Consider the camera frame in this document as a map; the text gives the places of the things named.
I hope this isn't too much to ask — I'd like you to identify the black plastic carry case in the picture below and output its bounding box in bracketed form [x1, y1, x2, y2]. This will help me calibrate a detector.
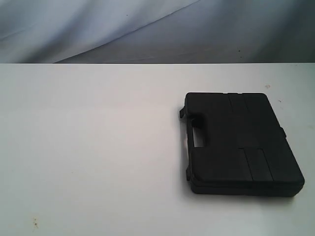
[180, 92, 305, 197]

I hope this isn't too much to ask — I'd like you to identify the white backdrop cloth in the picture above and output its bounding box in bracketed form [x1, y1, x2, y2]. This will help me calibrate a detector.
[0, 0, 315, 63]

